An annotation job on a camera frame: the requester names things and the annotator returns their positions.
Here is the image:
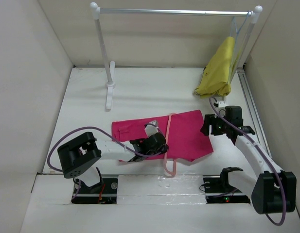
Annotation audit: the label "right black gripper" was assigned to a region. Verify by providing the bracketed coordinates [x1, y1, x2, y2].
[200, 112, 230, 135]

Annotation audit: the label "pink plastic hanger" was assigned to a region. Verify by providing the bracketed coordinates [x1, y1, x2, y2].
[163, 112, 177, 178]

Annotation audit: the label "pink trousers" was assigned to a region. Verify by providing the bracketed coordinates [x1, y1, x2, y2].
[111, 110, 213, 162]

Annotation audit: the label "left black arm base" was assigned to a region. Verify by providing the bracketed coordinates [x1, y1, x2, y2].
[71, 167, 118, 204]

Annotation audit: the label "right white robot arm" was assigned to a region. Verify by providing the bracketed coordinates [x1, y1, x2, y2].
[200, 106, 297, 215]

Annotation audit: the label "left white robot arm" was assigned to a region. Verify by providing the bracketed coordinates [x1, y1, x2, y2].
[57, 132, 169, 193]

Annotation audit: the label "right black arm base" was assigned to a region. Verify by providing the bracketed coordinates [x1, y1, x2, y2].
[199, 167, 250, 204]

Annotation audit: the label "light blue plastic hanger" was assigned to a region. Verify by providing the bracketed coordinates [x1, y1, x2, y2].
[228, 11, 252, 84]

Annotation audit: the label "yellow garment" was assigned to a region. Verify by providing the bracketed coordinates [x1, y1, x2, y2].
[193, 36, 241, 98]

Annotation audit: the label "white and silver clothes rack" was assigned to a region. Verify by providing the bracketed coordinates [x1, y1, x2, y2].
[89, 2, 263, 111]

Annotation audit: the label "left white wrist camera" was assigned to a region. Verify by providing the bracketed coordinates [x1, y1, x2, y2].
[144, 120, 159, 137]

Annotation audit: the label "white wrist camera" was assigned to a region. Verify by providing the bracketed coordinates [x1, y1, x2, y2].
[144, 120, 159, 137]
[213, 98, 227, 110]

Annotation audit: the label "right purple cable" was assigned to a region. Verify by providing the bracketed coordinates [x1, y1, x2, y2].
[209, 97, 286, 226]

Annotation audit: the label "purple cable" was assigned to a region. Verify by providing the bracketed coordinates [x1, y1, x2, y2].
[209, 97, 286, 226]
[47, 125, 168, 200]

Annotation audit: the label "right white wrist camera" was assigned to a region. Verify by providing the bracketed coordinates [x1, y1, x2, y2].
[213, 98, 227, 110]

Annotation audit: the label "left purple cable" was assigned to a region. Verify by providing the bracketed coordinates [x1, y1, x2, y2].
[47, 125, 168, 200]

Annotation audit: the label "aluminium rail right side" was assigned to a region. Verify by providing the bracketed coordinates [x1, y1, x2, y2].
[237, 69, 272, 158]

